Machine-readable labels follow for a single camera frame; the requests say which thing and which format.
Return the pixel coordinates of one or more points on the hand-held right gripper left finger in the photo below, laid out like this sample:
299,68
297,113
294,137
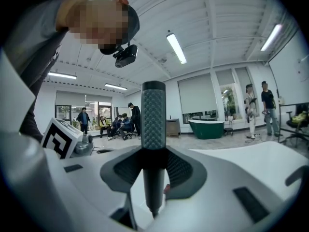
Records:
96,185

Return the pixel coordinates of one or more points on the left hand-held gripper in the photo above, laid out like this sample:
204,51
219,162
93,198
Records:
58,139

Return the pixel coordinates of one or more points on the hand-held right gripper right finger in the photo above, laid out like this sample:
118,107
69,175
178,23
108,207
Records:
217,190

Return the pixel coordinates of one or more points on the person's left forearm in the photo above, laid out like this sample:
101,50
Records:
30,120

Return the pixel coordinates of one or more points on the white bathtub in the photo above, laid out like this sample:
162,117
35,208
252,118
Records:
241,158

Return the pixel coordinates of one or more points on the green bathtub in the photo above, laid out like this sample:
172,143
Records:
206,128

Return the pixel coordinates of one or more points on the long grey roller blind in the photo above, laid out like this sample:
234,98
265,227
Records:
72,97

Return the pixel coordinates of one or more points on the large framed glass windows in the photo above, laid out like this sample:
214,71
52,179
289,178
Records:
94,110

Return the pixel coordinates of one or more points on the small black stool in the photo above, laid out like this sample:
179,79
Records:
228,130

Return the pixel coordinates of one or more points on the white ceiling tube light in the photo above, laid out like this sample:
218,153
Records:
62,75
271,37
116,86
176,47

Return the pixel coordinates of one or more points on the wide glass window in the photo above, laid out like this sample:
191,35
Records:
200,117

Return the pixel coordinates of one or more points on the wooden cabinet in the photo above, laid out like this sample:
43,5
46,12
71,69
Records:
172,127

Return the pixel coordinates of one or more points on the tall glass window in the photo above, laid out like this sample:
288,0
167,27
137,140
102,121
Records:
229,103

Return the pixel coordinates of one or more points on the black office chair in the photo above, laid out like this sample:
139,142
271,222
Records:
293,126
280,122

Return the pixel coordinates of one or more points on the large grey roller blind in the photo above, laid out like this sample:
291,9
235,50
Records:
198,93

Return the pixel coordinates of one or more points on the person's grey sweatshirt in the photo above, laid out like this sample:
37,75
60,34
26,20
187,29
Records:
36,33

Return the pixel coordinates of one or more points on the yellow green cloth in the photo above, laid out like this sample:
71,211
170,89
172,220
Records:
299,117

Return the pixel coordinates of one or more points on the narrow grey roller blind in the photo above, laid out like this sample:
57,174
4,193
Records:
243,77
225,77

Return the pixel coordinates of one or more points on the person's head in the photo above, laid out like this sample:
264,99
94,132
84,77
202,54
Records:
96,20

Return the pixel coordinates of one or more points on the white partition board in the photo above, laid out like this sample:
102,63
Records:
289,76

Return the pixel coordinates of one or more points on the black head-mounted camera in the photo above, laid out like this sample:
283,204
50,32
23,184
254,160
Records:
126,55

